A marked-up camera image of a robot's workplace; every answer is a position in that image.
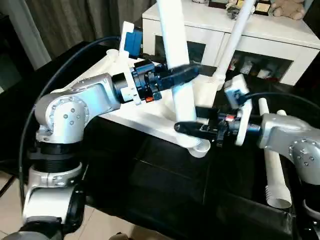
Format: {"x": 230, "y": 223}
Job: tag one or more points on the white plastic table leg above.
{"x": 282, "y": 112}
{"x": 182, "y": 100}
{"x": 235, "y": 37}
{"x": 273, "y": 170}

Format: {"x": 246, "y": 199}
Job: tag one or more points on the white plastic table top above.
{"x": 150, "y": 117}

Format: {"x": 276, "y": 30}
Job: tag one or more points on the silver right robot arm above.
{"x": 292, "y": 140}

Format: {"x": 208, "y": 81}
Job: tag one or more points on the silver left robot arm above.
{"x": 72, "y": 110}

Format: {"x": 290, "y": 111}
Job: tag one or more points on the small red white figurine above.
{"x": 232, "y": 65}

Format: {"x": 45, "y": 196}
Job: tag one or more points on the black mat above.
{"x": 155, "y": 180}

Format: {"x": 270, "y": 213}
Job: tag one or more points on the dark object on cabinet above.
{"x": 233, "y": 11}

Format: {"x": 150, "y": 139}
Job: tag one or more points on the white cabinet with glass doors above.
{"x": 270, "y": 32}

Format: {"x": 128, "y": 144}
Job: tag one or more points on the small yellow black box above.
{"x": 262, "y": 7}

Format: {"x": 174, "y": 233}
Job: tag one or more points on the brown plush toy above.
{"x": 287, "y": 8}

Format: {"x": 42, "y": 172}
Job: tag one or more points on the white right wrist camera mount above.
{"x": 243, "y": 117}

